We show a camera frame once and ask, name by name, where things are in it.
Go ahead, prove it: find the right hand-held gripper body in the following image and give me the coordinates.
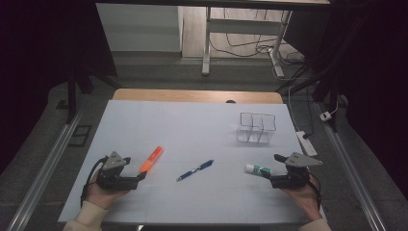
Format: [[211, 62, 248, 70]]
[[270, 151, 323, 190]]

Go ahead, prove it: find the black curtain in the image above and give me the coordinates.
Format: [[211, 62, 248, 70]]
[[0, 0, 117, 174], [283, 0, 408, 200]]

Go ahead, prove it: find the orange highlighter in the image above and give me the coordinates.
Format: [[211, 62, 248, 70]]
[[139, 145, 165, 173]]

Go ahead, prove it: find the white power strip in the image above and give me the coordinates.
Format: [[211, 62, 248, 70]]
[[295, 130, 319, 158]]

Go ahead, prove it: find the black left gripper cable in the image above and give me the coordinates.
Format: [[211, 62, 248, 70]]
[[80, 155, 110, 208]]

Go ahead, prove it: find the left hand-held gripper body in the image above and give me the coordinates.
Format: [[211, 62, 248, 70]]
[[95, 151, 140, 191]]

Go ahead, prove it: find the black tripod stand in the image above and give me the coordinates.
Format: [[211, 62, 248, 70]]
[[65, 64, 121, 124], [275, 64, 341, 133]]

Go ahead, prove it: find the person's left hand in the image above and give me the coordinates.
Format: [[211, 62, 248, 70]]
[[86, 171, 129, 210]]

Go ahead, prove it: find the white desk frame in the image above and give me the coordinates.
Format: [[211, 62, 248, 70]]
[[201, 6, 294, 78]]

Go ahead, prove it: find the clear plastic organizer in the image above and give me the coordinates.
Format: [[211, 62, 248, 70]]
[[236, 112, 277, 144]]

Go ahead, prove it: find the white adapter with cable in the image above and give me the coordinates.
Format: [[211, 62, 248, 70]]
[[319, 100, 340, 122]]

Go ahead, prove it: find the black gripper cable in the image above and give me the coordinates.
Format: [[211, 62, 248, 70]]
[[80, 155, 110, 208], [307, 172, 322, 211]]

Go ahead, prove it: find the aluminium floor rail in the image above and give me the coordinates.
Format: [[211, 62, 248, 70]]
[[6, 110, 85, 231], [316, 102, 388, 231]]

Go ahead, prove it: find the blue pen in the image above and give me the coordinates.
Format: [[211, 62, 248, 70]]
[[175, 159, 215, 183]]

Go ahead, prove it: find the white cabinet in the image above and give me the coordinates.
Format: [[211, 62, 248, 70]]
[[95, 3, 184, 53]]

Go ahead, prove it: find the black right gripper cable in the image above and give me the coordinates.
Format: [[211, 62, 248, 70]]
[[307, 172, 322, 211]]

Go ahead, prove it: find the black floor cable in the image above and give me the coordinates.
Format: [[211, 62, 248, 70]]
[[210, 9, 306, 65]]

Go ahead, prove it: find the person's right hand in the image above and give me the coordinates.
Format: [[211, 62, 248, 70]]
[[281, 178, 322, 221]]

